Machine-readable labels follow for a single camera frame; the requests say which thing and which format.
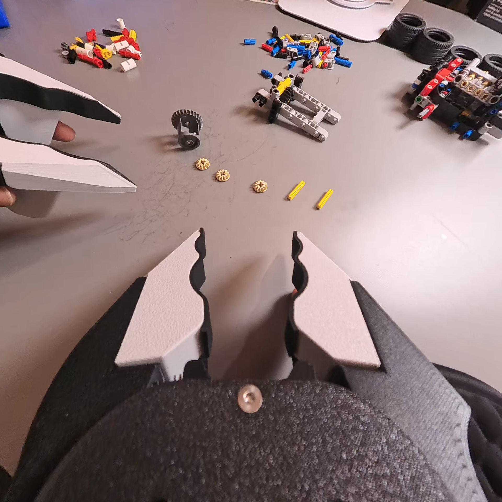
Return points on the pile of blue grey lego pieces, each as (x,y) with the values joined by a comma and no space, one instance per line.
(306,49)

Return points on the white lego connector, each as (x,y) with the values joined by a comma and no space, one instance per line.
(128,65)

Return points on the person's left hand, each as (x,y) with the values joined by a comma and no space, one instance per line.
(64,132)

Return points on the blue plastic object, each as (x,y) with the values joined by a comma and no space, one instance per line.
(3,13)

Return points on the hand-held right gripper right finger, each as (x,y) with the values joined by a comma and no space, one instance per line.
(333,313)

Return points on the yellow lego axle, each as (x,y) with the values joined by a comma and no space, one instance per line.
(324,199)
(296,190)

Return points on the grey lego differential gear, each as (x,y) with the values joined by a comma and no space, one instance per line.
(186,131)

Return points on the pile of red white lego pieces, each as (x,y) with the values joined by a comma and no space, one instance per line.
(94,59)

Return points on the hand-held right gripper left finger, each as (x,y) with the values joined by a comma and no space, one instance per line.
(164,313)

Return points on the grey lego frame assembly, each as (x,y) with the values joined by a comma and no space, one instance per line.
(283,83)

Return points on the tan lego bevel gear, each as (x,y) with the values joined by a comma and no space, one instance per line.
(202,164)
(259,186)
(222,175)

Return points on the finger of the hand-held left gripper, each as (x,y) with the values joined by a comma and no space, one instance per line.
(31,74)
(47,172)

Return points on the lego car chassis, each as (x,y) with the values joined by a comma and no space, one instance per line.
(451,102)

